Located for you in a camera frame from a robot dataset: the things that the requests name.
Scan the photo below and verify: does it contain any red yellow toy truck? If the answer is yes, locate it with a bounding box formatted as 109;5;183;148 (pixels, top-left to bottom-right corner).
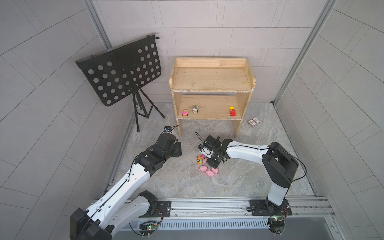
229;106;236;116

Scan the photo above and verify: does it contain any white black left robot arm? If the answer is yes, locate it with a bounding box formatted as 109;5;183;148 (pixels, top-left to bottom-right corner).
69;133;182;240

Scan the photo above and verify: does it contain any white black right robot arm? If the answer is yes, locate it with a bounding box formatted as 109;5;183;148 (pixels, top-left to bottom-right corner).
198;136;300;208

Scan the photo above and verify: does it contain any pink toy pig lower left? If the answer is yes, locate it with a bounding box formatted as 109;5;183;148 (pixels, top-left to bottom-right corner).
199;166;209;173

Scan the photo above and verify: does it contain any pink toy pig lower right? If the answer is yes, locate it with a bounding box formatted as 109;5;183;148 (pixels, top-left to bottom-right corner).
211;168;219;175

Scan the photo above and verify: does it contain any pink toy pig bottom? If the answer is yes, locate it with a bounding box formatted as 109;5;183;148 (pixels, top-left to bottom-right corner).
206;170;215;177

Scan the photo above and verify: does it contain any small card box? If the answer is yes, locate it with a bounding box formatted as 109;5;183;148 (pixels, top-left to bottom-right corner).
247;117;261;128

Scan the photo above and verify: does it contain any wooden two-tier shelf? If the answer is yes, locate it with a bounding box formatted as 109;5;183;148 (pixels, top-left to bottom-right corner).
169;58;257;137

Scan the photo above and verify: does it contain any left controller board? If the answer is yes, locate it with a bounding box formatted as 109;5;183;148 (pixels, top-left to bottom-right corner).
139;221;160;232

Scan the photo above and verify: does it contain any controller board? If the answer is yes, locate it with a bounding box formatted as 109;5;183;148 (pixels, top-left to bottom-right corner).
139;221;160;232
268;217;285;235

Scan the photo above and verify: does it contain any black perforated music stand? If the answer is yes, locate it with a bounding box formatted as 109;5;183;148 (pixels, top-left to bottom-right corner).
76;33;162;119

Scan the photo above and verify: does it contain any right controller board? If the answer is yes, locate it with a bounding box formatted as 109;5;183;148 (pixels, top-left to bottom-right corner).
268;217;285;235

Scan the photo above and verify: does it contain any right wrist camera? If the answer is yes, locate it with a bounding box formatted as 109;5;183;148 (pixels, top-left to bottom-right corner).
198;144;213;159

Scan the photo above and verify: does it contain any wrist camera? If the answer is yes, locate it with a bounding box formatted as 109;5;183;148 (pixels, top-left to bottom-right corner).
163;126;173;133
198;144;213;159

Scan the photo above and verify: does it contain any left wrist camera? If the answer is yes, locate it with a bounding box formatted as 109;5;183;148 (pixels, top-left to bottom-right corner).
163;126;173;133

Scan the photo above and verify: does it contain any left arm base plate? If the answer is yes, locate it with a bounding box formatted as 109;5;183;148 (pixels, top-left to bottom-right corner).
140;201;172;218

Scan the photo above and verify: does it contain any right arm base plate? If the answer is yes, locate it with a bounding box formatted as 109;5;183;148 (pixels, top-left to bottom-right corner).
246;199;292;217

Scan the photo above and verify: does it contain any aluminium mounting rail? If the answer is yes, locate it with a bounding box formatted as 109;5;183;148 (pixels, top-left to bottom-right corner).
84;196;335;223

